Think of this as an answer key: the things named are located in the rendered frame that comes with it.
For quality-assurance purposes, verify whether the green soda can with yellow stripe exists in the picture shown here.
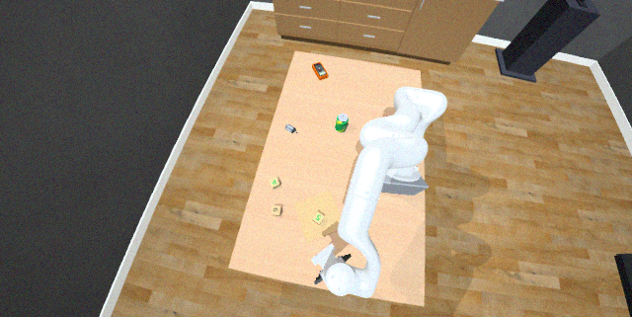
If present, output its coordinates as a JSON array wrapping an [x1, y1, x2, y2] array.
[[335, 114, 349, 132]]

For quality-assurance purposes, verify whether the pale yellow square mat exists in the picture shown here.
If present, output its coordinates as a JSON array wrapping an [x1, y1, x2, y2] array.
[[294, 191, 341, 243]]

